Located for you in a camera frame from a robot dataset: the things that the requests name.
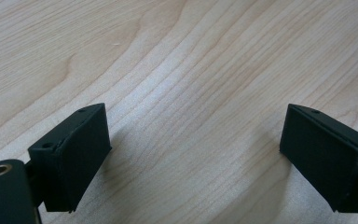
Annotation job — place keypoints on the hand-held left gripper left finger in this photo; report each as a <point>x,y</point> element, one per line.
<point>71,161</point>

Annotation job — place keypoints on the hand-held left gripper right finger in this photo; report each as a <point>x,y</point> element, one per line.
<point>326,158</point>

